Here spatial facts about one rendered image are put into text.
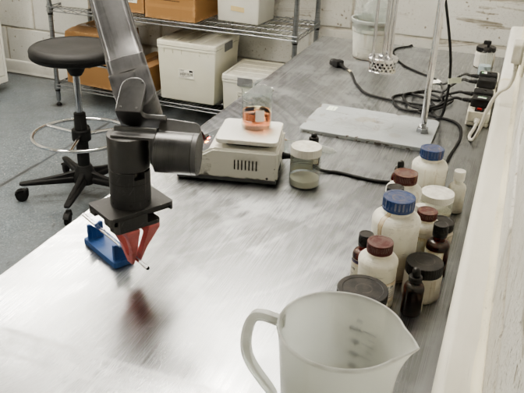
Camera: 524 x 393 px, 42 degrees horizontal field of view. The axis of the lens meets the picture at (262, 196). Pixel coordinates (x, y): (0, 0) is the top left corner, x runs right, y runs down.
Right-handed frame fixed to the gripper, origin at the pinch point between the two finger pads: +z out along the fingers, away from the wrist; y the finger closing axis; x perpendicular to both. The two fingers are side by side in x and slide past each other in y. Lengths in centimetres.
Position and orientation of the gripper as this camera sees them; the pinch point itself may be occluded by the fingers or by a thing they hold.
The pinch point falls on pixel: (133, 256)
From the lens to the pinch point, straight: 102.9
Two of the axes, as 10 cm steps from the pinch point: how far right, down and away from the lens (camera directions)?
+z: -0.4, 8.9, 4.5
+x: -6.5, -3.6, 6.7
